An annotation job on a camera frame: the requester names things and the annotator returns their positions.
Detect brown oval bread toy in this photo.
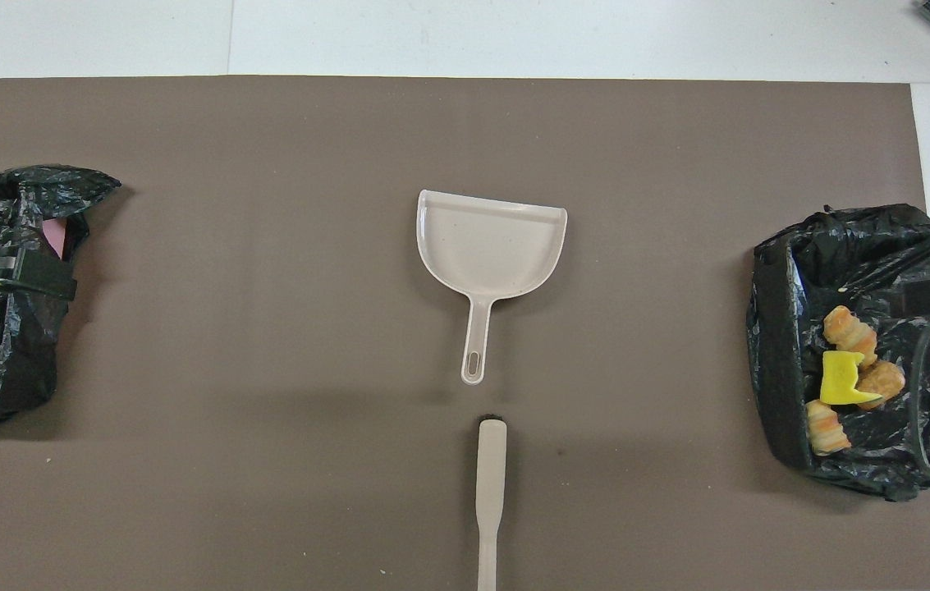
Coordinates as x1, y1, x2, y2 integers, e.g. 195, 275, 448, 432
854, 360, 907, 411

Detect pale ridged bread toy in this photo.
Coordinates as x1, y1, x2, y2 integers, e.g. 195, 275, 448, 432
805, 399, 853, 457

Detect orange striped croissant toy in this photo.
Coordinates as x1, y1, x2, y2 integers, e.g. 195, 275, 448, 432
823, 305, 878, 366

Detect yellow sponge piece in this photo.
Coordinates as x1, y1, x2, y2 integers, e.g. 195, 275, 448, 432
819, 351, 884, 407

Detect crumpled black trash bag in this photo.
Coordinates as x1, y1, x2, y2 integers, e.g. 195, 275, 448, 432
0, 164, 122, 430

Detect pink bin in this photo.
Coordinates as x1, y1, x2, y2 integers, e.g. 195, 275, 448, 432
44, 215, 71, 262

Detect beige plastic dustpan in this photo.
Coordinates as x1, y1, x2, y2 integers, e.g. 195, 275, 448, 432
415, 189, 570, 386

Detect bin lined with black bag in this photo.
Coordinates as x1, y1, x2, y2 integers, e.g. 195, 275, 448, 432
746, 204, 930, 503

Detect beige brush with black bristles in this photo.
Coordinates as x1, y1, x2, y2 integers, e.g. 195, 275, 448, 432
475, 414, 508, 591

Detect brown table mat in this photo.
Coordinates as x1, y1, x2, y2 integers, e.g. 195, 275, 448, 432
0, 76, 930, 591

